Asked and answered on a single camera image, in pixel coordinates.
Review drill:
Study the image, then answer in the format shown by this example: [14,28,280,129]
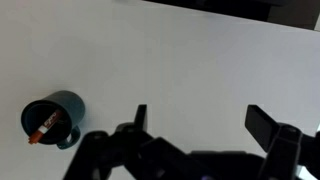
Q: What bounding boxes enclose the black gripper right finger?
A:
[244,104,320,180]

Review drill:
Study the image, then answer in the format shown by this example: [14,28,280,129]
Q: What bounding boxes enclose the dark green enamel mug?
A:
[20,90,86,151]

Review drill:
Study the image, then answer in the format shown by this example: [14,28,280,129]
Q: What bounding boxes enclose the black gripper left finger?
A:
[63,104,201,180]

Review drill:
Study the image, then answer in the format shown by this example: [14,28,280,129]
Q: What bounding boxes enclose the red white dry-erase marker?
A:
[28,109,63,145]

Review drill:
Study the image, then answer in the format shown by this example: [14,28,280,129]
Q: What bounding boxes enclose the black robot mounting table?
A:
[143,0,320,32]

